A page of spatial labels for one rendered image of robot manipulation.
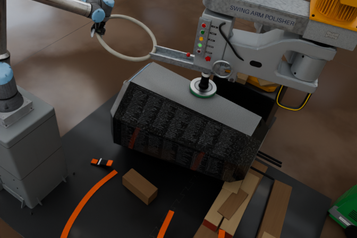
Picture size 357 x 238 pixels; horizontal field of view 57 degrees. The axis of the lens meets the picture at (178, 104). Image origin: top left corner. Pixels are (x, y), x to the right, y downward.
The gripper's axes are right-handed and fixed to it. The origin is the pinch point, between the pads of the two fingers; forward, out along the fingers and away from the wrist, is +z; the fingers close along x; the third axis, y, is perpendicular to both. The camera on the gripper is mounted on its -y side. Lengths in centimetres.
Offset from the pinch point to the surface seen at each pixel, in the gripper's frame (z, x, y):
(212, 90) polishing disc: -5, 88, 44
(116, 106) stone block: 39, 24, 35
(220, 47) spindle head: -49, 70, 44
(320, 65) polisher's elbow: -75, 121, 74
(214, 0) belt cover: -75, 53, 33
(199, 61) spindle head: -30, 64, 41
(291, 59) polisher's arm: -61, 117, 57
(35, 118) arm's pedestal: 28, -37, 59
